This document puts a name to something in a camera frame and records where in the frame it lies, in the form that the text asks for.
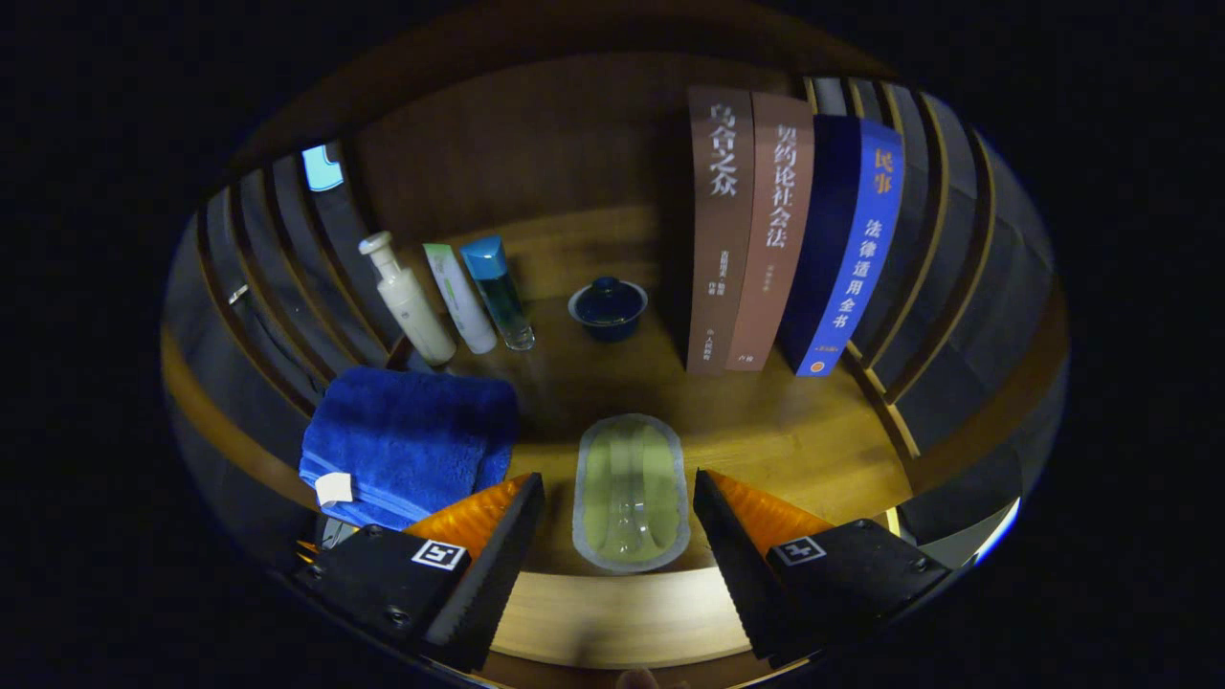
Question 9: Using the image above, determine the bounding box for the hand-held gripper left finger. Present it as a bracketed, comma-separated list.
[295, 472, 546, 673]

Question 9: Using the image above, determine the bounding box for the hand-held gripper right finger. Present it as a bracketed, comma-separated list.
[693, 468, 953, 668]

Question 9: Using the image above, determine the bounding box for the wooden countertop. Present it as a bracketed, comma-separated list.
[163, 203, 915, 671]

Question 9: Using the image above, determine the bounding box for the brown wooden cabinet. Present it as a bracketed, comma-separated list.
[161, 0, 1071, 689]

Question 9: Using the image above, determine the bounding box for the folded blue towel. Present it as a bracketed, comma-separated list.
[299, 367, 521, 532]

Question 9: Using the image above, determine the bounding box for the white pump bottle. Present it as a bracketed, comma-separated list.
[359, 231, 458, 367]

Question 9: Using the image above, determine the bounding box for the white green tube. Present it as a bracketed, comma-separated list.
[423, 243, 500, 356]

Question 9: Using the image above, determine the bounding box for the teal capped bottle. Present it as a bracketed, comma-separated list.
[460, 236, 537, 352]

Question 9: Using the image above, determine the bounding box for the dark blue lidded cup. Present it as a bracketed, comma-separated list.
[568, 277, 650, 344]

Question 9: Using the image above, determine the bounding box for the dark brown book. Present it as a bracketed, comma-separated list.
[685, 85, 757, 376]

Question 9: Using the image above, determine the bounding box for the reddish brown book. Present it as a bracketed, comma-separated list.
[724, 92, 816, 373]

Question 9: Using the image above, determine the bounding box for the blue book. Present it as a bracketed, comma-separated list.
[777, 114, 906, 378]

